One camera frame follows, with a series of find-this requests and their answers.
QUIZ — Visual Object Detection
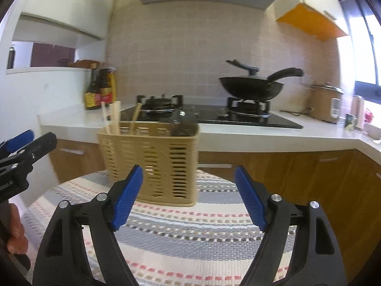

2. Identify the beige plastic utensil basket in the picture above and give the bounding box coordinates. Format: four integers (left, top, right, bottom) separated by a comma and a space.
98, 122, 200, 207

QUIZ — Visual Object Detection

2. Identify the white wall cabinet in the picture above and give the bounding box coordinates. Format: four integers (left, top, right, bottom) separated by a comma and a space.
12, 0, 116, 48

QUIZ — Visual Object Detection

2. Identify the window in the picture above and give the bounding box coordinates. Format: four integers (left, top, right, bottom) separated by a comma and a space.
339, 0, 381, 105

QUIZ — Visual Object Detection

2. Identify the gas burner under wok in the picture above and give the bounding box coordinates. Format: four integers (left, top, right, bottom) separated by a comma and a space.
228, 97, 271, 118

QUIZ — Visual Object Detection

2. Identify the brown wooden board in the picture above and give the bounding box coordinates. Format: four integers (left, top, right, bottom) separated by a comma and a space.
68, 60, 100, 68

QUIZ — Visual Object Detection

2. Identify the tall dark soy sauce bottle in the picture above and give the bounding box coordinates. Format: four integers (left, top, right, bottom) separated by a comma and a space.
85, 63, 102, 110

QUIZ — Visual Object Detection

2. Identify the black wok lid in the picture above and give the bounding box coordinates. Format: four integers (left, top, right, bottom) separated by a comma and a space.
226, 60, 268, 79

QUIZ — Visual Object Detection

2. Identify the dark sauce bottle red label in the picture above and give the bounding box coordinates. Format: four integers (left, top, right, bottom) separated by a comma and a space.
98, 66, 114, 104

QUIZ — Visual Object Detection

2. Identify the black wok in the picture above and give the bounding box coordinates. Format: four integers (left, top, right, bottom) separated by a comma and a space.
219, 67, 304, 102

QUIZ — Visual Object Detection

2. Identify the wooden base cabinet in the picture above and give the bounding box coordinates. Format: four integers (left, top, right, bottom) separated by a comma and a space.
48, 138, 381, 281

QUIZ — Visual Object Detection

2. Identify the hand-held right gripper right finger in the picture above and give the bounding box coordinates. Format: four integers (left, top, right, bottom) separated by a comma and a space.
235, 166, 349, 286

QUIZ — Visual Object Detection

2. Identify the person's left hand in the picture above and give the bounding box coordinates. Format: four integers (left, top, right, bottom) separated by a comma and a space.
7, 204, 29, 254

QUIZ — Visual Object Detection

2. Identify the black power cable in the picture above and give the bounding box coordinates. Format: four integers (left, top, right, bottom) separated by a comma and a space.
280, 107, 313, 117

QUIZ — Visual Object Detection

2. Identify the small dark green box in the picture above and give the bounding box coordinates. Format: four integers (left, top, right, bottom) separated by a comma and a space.
345, 114, 358, 132

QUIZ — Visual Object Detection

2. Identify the yellow bottle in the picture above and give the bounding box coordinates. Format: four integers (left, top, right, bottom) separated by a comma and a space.
110, 67, 117, 102

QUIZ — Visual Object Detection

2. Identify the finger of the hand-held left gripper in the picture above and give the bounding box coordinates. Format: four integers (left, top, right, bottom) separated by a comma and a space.
0, 129, 35, 156
0, 133, 58, 170

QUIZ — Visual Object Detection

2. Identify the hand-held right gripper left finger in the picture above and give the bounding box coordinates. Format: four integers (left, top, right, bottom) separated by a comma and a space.
32, 164, 144, 286

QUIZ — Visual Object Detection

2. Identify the orange wall cabinet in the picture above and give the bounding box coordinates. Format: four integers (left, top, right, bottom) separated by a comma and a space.
274, 0, 349, 42

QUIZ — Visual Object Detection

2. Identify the black glass gas stove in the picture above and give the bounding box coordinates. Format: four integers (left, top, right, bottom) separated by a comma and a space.
119, 95, 304, 129

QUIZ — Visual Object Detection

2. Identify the beige rice cooker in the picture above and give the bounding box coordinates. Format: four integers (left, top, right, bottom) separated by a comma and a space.
310, 82, 343, 124

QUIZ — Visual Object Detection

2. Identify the metal spoon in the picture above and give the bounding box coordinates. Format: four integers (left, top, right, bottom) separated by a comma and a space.
170, 109, 199, 138

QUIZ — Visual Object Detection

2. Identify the striped woven mat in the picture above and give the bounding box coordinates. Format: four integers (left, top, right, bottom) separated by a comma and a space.
22, 168, 298, 286

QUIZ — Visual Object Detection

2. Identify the bare gas burner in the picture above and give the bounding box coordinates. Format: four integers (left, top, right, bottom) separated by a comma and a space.
136, 94, 184, 114

